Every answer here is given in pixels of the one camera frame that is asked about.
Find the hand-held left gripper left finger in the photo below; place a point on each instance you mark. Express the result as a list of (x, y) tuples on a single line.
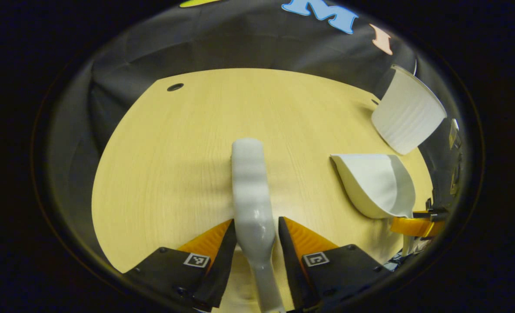
[(222, 269)]

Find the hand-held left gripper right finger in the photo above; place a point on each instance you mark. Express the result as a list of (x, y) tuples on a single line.
[(290, 269)]

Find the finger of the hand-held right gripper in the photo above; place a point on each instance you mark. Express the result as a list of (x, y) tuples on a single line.
[(416, 226)]

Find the grey plastic dustpan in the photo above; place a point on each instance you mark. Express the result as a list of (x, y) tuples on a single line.
[(379, 182)]

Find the white plastic garbage bin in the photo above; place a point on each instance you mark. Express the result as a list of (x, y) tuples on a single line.
[(407, 113)]

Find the small grey broom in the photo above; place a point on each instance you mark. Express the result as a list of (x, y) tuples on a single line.
[(250, 187)]

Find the wooden desktop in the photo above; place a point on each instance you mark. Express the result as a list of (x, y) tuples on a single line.
[(174, 165)]

